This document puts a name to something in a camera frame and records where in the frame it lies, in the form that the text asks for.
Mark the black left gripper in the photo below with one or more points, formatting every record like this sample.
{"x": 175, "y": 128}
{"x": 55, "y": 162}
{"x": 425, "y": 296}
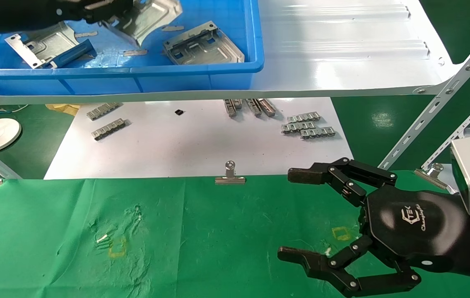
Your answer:
{"x": 32, "y": 14}

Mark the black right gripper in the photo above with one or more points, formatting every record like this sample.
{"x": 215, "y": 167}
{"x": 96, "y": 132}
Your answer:
{"x": 415, "y": 223}

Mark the stamped metal bracket part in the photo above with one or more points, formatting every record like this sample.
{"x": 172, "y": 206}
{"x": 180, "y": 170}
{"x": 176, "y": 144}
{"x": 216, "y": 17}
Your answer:
{"x": 46, "y": 43}
{"x": 152, "y": 18}
{"x": 203, "y": 47}

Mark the grey tape strip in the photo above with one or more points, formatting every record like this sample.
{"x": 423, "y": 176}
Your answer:
{"x": 172, "y": 28}
{"x": 86, "y": 34}
{"x": 135, "y": 53}

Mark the blue plastic bin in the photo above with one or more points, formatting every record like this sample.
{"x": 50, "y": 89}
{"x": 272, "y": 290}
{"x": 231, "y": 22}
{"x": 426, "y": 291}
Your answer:
{"x": 135, "y": 80}

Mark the metal hinge strip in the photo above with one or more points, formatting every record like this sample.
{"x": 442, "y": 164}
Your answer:
{"x": 109, "y": 128}
{"x": 232, "y": 107}
{"x": 254, "y": 107}
{"x": 317, "y": 132}
{"x": 267, "y": 107}
{"x": 102, "y": 111}
{"x": 295, "y": 127}
{"x": 303, "y": 117}

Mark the yellow crumpled bag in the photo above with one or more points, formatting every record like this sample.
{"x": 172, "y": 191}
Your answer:
{"x": 63, "y": 108}

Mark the green table cloth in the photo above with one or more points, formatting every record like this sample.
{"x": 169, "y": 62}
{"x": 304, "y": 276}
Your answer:
{"x": 201, "y": 240}

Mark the white floor sheet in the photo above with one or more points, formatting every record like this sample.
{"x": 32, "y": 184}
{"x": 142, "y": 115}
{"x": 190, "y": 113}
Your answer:
{"x": 193, "y": 145}

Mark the white metal shelf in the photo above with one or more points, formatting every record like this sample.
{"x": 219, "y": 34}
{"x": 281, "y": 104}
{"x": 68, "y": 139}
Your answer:
{"x": 342, "y": 62}

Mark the short slotted angle strut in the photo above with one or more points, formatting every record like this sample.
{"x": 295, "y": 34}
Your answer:
{"x": 458, "y": 132}

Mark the long slotted angle strut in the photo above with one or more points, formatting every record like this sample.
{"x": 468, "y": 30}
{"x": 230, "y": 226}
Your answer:
{"x": 437, "y": 101}

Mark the small white scrap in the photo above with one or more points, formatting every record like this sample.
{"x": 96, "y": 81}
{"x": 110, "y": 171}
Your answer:
{"x": 102, "y": 238}

